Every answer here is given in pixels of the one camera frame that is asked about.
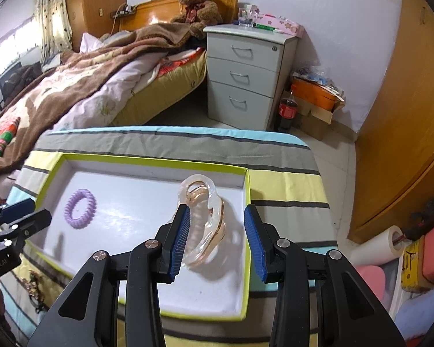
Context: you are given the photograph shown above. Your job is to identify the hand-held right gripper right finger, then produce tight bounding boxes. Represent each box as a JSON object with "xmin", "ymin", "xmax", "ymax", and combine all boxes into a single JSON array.
[{"xmin": 243, "ymin": 204, "xmax": 407, "ymax": 347}]

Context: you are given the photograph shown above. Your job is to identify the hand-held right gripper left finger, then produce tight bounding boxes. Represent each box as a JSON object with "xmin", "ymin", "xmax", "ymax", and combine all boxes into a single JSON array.
[{"xmin": 27, "ymin": 204, "xmax": 192, "ymax": 347}]

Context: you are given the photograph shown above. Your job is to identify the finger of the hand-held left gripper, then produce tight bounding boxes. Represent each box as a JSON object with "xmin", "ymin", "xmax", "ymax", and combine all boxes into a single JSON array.
[
  {"xmin": 0, "ymin": 199, "xmax": 36, "ymax": 234},
  {"xmin": 0, "ymin": 208, "xmax": 53, "ymax": 258}
]

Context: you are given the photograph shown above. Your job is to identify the dark beaded bracelets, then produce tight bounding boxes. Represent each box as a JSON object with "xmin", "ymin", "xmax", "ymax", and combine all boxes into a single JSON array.
[{"xmin": 22, "ymin": 271, "xmax": 50, "ymax": 313}]

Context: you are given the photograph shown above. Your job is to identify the clear rose gold claw clip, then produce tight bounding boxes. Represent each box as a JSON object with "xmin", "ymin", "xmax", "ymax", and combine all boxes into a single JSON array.
[{"xmin": 163, "ymin": 174, "xmax": 227, "ymax": 270}]

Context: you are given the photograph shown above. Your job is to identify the green cardboard box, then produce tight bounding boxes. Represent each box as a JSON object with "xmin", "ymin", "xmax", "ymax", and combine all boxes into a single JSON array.
[{"xmin": 34, "ymin": 153, "xmax": 252, "ymax": 322}]

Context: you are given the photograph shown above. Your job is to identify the striped tablecloth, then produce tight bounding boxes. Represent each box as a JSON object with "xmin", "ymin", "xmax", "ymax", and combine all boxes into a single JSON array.
[{"xmin": 0, "ymin": 126, "xmax": 339, "ymax": 347}]

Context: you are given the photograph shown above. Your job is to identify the pink stool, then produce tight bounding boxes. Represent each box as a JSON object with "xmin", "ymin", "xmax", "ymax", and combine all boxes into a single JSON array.
[{"xmin": 354, "ymin": 265, "xmax": 386, "ymax": 309}]

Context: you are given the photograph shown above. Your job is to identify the white paper roll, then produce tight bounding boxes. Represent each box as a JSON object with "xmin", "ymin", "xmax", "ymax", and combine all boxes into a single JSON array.
[{"xmin": 351, "ymin": 225, "xmax": 406, "ymax": 266}]

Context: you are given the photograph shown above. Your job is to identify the white floral quilt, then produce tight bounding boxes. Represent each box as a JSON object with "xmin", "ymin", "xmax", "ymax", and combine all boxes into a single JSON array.
[{"xmin": 54, "ymin": 32, "xmax": 167, "ymax": 131}]

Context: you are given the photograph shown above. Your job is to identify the cola bottle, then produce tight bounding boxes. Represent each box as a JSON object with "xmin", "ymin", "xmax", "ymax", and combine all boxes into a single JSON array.
[{"xmin": 278, "ymin": 88, "xmax": 298, "ymax": 133}]

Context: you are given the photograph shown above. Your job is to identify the brown blanket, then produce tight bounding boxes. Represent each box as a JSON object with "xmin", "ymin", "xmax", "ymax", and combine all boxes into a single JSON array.
[{"xmin": 0, "ymin": 22, "xmax": 203, "ymax": 181}]

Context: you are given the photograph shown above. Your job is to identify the grey nightstand drawer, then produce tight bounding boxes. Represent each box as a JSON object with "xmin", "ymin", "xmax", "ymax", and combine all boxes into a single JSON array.
[
  {"xmin": 207, "ymin": 57, "xmax": 278, "ymax": 98},
  {"xmin": 207, "ymin": 81, "xmax": 275, "ymax": 129}
]

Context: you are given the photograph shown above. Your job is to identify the yellow mattress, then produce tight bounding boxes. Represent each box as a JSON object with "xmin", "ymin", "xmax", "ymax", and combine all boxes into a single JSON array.
[{"xmin": 112, "ymin": 49, "xmax": 207, "ymax": 127}]

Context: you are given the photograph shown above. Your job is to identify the yellow box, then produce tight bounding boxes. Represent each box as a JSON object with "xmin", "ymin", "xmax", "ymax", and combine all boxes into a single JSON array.
[{"xmin": 401, "ymin": 237, "xmax": 434, "ymax": 293}]

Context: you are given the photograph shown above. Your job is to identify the orange box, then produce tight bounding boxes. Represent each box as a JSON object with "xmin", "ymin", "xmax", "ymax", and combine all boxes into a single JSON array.
[{"xmin": 292, "ymin": 77, "xmax": 342, "ymax": 111}]

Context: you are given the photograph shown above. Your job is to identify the grey nightstand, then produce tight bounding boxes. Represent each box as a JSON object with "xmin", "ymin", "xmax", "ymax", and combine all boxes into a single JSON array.
[{"xmin": 203, "ymin": 23, "xmax": 299, "ymax": 132}]

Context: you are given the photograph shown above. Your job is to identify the dark clutter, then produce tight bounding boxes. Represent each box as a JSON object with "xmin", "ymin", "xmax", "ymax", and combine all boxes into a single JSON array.
[{"xmin": 401, "ymin": 197, "xmax": 434, "ymax": 241}]

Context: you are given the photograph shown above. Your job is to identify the red patterned cloth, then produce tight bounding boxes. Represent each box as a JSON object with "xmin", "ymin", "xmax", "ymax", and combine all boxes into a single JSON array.
[{"xmin": 155, "ymin": 49, "xmax": 203, "ymax": 78}]

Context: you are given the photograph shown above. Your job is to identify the clear plastic bag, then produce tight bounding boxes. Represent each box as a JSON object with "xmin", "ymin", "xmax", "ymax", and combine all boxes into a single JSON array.
[{"xmin": 297, "ymin": 66, "xmax": 344, "ymax": 96}]

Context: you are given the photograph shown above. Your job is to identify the grey drawer with lock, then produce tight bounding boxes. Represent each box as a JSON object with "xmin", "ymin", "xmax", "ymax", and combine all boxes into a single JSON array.
[{"xmin": 207, "ymin": 33, "xmax": 281, "ymax": 69}]

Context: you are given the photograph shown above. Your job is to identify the wooden wardrobe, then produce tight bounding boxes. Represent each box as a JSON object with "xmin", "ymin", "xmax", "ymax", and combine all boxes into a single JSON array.
[{"xmin": 347, "ymin": 0, "xmax": 434, "ymax": 244}]

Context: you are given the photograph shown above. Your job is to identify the patterned curtain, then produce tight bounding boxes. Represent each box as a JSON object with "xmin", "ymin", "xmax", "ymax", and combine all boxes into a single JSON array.
[{"xmin": 34, "ymin": 0, "xmax": 75, "ymax": 66}]

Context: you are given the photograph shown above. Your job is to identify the pink tissue box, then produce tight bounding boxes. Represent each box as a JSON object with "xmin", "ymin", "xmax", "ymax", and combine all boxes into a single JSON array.
[{"xmin": 257, "ymin": 12, "xmax": 304, "ymax": 37}]

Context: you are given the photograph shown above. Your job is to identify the power strip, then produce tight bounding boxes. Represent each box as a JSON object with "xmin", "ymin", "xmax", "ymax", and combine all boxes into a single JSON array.
[{"xmin": 110, "ymin": 3, "xmax": 138, "ymax": 19}]

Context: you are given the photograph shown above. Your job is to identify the wooden headboard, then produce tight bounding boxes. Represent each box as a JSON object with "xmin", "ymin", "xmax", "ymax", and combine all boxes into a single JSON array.
[{"xmin": 117, "ymin": 0, "xmax": 240, "ymax": 33}]

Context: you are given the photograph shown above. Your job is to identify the clear glass containers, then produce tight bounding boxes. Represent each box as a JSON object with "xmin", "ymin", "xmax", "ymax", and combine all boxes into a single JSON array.
[{"xmin": 239, "ymin": 4, "xmax": 261, "ymax": 27}]

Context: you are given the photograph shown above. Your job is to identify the brown teddy bear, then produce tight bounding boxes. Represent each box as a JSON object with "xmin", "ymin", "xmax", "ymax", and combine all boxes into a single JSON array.
[{"xmin": 171, "ymin": 0, "xmax": 223, "ymax": 40}]

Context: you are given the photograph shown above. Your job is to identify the purple spiral hair tie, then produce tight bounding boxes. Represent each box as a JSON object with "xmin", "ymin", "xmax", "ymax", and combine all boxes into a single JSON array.
[{"xmin": 64, "ymin": 189, "xmax": 98, "ymax": 229}]

